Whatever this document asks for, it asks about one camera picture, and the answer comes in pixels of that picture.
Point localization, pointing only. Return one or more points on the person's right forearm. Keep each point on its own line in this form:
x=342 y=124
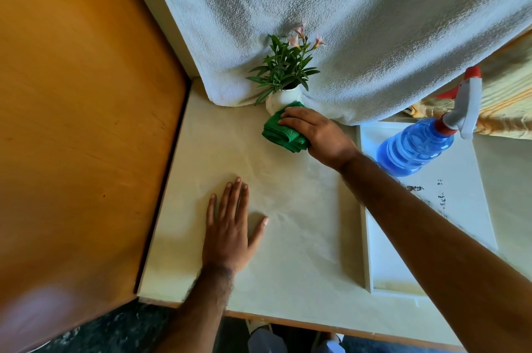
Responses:
x=436 y=257

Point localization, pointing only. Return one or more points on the person's left thumb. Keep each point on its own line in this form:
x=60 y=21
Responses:
x=258 y=231

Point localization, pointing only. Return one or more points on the person's right hand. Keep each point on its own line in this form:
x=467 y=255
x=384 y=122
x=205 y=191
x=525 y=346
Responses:
x=328 y=140

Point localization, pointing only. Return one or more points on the brown wooden door panel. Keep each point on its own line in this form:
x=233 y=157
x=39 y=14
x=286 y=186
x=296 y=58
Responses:
x=83 y=136

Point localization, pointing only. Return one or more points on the person's left little finger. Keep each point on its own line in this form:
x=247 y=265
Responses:
x=211 y=211

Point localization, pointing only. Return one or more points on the green plant in white pot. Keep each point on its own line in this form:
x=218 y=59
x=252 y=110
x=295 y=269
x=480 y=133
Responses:
x=284 y=70

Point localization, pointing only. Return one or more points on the yellow striped cloth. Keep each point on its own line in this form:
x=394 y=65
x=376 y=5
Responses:
x=507 y=95

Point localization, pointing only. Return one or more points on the person's left middle finger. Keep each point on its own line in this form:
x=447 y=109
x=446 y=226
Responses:
x=234 y=199

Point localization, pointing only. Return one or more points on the white textured towel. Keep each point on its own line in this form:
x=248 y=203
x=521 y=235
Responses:
x=374 y=24

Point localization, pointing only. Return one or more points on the green cleaning cloth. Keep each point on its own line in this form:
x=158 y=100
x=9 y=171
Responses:
x=282 y=134

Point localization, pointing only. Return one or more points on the blue spray bottle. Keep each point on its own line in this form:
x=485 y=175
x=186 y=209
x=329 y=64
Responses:
x=415 y=147

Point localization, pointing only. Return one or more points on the person's left hand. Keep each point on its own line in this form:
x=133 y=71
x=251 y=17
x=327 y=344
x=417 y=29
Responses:
x=226 y=240

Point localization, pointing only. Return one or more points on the person's left forearm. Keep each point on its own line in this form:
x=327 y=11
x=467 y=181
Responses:
x=199 y=311

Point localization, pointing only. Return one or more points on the white rectangular tray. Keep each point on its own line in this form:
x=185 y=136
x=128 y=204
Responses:
x=453 y=207

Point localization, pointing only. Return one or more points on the person's right fingers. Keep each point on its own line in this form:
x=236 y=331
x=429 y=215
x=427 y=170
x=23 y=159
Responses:
x=297 y=117

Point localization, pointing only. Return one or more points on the person's legs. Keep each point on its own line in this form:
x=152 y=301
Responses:
x=266 y=342

